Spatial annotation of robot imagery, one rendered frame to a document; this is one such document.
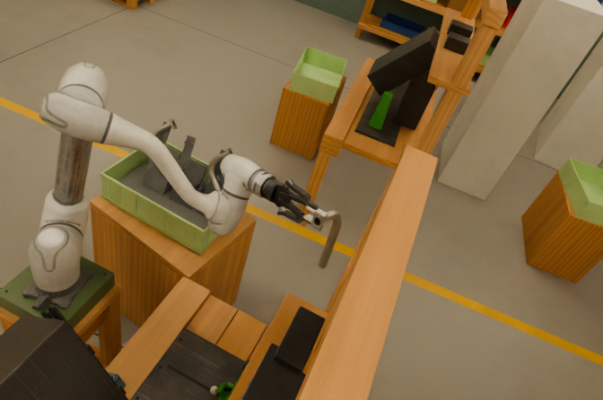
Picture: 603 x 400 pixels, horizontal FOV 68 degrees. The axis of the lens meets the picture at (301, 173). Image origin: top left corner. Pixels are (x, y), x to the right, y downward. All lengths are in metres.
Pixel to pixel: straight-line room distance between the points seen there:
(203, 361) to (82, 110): 1.00
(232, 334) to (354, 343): 1.22
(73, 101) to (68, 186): 0.46
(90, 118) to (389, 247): 0.93
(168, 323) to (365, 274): 1.21
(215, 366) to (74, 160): 0.91
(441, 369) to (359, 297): 2.54
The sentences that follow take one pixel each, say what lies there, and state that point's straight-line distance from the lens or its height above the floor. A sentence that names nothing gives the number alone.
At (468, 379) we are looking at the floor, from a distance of 3.39.
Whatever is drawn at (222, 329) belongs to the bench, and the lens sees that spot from 1.94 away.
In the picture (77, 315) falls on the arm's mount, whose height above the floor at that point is 0.91.
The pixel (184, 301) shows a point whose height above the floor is 0.90.
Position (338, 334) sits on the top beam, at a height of 1.94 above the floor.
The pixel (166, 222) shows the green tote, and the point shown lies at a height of 0.88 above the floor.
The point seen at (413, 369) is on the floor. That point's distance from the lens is 3.22.
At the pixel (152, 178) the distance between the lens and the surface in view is 2.45.
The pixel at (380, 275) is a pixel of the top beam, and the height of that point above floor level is 1.94.
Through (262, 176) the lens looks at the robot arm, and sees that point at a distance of 1.51.
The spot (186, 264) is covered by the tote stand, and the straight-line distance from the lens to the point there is 2.22.
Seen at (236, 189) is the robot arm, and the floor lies 1.50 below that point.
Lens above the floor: 2.55
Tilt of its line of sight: 39 degrees down
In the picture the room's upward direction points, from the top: 18 degrees clockwise
